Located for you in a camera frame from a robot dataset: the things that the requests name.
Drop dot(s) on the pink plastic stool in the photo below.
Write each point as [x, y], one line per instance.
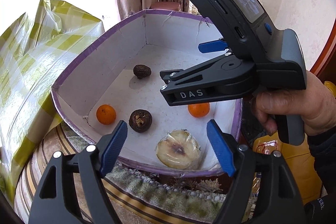
[172, 6]

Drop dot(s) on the person's right hand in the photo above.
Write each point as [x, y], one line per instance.
[315, 105]

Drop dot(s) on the pale round fruit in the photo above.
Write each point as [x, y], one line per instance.
[179, 150]

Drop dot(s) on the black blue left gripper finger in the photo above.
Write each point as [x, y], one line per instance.
[278, 200]
[55, 199]

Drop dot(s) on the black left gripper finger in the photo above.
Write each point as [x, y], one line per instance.
[218, 73]

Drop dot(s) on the orange tangerine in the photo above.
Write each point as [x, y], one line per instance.
[106, 114]
[199, 110]

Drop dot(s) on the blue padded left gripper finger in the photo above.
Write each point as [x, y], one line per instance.
[213, 46]

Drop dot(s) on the purple white cardboard box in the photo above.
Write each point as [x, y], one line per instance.
[103, 74]

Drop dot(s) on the yellow checkered plastic tablecloth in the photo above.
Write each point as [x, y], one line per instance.
[34, 51]

